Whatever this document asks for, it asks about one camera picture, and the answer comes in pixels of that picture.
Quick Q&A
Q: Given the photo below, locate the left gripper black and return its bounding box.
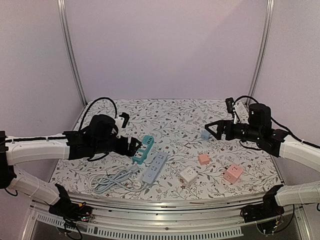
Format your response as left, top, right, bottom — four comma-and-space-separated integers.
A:
92, 135, 142, 157

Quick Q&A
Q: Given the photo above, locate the small pink charger plug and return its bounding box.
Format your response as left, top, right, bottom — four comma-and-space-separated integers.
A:
198, 154, 210, 165

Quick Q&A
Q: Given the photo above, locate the white cube socket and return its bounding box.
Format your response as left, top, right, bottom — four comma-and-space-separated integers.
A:
178, 167, 198, 187

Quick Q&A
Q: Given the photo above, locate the light blue power strip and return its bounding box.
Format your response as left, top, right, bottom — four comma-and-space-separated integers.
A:
142, 152, 168, 185

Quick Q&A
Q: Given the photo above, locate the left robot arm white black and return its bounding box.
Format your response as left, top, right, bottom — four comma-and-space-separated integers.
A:
0, 113, 142, 221

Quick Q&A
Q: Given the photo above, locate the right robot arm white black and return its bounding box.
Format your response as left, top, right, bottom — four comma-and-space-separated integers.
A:
204, 98, 320, 223

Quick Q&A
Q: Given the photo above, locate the small blue charger plug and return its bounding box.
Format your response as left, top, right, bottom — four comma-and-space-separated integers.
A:
201, 129, 211, 140

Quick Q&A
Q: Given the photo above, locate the teal power strip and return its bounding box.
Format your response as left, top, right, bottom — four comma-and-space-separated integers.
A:
131, 135, 154, 165

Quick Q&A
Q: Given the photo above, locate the pink cube socket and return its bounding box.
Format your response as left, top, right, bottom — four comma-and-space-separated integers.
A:
223, 163, 244, 184

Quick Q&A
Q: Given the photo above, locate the floral patterned table mat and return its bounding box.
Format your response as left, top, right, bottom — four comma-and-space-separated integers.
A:
49, 98, 285, 202

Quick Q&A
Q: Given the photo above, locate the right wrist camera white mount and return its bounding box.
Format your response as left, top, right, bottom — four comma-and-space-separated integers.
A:
225, 97, 249, 124

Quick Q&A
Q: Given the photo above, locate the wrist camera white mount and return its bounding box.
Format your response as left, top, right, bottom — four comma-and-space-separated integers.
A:
225, 97, 249, 124
115, 112, 130, 138

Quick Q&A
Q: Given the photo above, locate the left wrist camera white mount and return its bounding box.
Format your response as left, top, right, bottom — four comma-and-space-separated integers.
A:
115, 112, 130, 138

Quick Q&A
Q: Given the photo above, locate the light blue coiled power cord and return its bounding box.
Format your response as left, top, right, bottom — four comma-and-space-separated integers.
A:
93, 162, 141, 193

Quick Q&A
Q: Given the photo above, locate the front aluminium rail base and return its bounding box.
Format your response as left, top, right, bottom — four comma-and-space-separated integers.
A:
21, 193, 308, 240

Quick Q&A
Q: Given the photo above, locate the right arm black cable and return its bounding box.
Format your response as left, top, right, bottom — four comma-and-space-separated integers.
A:
234, 95, 320, 148

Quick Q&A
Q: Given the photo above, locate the right aluminium frame post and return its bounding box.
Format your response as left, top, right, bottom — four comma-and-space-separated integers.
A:
248, 0, 275, 98

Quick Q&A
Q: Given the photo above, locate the aluminium frame post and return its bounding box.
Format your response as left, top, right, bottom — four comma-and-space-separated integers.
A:
248, 0, 275, 98
57, 0, 87, 106

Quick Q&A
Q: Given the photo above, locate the left aluminium frame post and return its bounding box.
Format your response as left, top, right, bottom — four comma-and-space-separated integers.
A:
57, 0, 87, 106

